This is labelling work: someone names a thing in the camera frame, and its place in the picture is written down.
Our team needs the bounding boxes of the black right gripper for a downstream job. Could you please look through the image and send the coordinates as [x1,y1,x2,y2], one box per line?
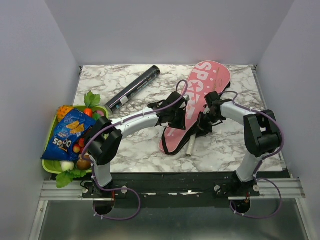
[191,111,222,138]

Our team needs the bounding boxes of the pink racket bag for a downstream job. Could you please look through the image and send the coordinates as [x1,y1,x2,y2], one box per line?
[158,60,231,156]

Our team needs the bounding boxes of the pink badminton racket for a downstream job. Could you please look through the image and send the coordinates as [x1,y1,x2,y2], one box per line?
[185,134,196,157]

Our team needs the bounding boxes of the black shuttlecock tube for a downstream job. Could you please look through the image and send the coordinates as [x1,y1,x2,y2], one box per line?
[105,65,161,113]

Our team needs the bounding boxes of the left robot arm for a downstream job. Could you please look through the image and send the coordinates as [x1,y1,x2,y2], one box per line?
[84,91,189,198]

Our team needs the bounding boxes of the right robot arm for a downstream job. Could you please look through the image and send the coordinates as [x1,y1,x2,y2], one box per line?
[196,91,284,196]

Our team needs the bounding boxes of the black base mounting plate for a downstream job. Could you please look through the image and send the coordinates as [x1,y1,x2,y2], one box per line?
[82,171,261,208]

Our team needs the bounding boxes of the pink toy fruit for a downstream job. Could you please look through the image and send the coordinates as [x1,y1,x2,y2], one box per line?
[94,110,106,117]

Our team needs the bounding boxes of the orange toy carrot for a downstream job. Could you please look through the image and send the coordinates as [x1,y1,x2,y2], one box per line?
[83,108,93,118]

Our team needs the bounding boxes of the blue Doritos chip bag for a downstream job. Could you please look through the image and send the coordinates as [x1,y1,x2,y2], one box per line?
[41,108,96,162]

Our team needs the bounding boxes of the red toy cherries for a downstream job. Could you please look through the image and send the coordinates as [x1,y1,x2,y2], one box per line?
[72,138,85,154]

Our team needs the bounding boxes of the brown toy mushroom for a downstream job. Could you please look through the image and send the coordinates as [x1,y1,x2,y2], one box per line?
[76,157,91,171]

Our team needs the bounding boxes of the orange toy pineapple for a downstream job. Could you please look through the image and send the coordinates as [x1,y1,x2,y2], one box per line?
[56,105,74,122]

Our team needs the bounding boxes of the white toy onion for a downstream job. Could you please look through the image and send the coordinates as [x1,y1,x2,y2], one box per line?
[60,160,75,172]

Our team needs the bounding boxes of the green plastic tray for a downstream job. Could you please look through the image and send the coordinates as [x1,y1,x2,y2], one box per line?
[42,106,109,175]

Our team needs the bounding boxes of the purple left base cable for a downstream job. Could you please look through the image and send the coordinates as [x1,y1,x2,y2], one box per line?
[93,187,142,221]

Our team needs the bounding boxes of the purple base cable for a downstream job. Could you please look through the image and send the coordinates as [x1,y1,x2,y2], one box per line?
[93,187,142,221]
[229,177,283,220]

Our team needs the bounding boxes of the aluminium rail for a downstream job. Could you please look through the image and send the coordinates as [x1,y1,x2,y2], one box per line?
[225,178,306,200]
[40,180,113,202]

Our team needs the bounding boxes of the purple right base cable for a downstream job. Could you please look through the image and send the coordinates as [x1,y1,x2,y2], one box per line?
[229,177,283,220]

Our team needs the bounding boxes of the left aluminium rail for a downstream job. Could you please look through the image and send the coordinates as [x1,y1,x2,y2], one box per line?
[40,180,113,202]

